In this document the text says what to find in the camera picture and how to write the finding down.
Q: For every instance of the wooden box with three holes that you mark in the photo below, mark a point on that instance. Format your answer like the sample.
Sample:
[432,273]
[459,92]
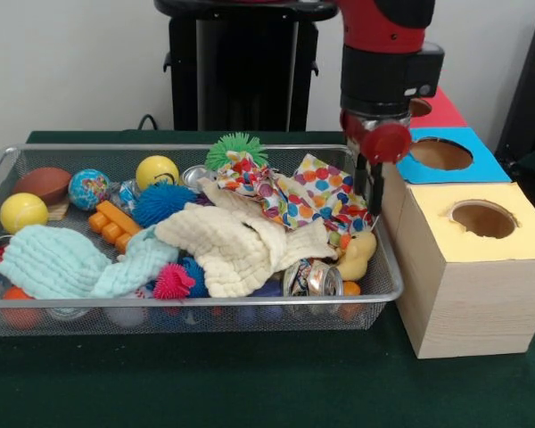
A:
[481,307]

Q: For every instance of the mint green cloth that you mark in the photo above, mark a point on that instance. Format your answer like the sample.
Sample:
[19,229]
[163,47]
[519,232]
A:
[53,263]

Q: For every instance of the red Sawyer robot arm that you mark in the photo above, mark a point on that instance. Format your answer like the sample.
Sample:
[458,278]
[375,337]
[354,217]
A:
[383,53]

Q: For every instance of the black chair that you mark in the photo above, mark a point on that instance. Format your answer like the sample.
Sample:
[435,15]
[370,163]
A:
[530,89]

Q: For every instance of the orange plastic grid tray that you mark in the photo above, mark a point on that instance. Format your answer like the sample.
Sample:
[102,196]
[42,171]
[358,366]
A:
[111,223]

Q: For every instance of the cream waffle cloth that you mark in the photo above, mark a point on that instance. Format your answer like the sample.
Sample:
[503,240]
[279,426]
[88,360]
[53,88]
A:
[232,241]

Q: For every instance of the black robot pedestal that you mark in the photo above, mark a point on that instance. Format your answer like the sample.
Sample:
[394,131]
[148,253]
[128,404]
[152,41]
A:
[232,67]

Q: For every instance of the white multicolour dotted cloth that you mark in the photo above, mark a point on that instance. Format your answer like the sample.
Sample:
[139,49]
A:
[321,187]
[249,178]

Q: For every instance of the green fuzzy toy with eyes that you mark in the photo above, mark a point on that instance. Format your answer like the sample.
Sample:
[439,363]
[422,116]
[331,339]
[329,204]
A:
[225,149]

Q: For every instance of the blue globe print ball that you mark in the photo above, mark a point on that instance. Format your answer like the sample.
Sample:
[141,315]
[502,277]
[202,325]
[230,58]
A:
[89,189]

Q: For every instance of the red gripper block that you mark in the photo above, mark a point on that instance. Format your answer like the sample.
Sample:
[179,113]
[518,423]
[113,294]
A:
[385,142]

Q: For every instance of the yellow ball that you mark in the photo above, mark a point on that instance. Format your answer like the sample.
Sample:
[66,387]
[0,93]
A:
[23,214]
[153,169]

